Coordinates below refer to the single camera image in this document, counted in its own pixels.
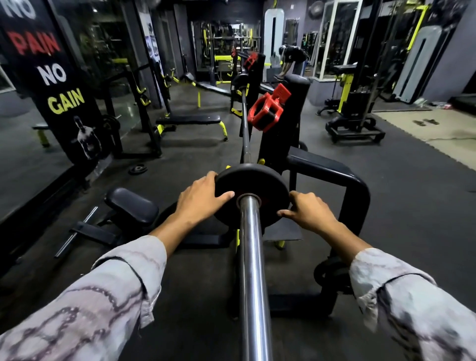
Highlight person's right hand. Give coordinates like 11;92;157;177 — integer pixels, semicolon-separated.
277;191;338;235

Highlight person's left hand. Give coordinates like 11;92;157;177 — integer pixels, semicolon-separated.
174;171;236;228

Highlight person's left forearm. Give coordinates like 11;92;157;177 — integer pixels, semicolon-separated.
0;215;196;361

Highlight person's right forearm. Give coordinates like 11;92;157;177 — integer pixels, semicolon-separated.
318;222;476;361

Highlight black bench press rack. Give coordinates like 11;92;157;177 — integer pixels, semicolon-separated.
223;74;371;319

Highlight steel barbell bar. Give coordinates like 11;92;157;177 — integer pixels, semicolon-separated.
237;84;274;361

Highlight black stored weight plate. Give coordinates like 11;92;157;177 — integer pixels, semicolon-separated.
313;256;353;295

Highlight black flat bench yellow legs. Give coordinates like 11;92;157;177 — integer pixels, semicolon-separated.
155;113;229;142

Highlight large red barbell collar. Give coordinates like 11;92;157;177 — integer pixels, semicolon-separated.
247;83;292;133

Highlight black padded seat bench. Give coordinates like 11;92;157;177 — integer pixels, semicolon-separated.
54;187;160;259

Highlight black incline bench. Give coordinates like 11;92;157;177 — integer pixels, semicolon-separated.
178;72;232;98

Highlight black squat rack yellow hooks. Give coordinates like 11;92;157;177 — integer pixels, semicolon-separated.
100;62;163;159

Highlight black and yellow gym machine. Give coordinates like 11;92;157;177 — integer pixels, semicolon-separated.
317;62;386;144

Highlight white machine cover panel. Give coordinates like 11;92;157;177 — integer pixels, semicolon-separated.
263;8;285;70

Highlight beige floor mat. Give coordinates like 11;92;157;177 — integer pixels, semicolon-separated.
372;107;476;172

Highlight white framed mirror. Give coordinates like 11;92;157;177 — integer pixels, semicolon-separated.
313;0;364;82

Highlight grey machine cover panel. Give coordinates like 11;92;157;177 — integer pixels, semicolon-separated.
392;25;444;104

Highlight black printed banner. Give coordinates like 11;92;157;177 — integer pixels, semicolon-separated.
0;0;113;166

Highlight grey exercise ball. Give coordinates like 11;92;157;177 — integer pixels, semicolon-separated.
306;0;326;20

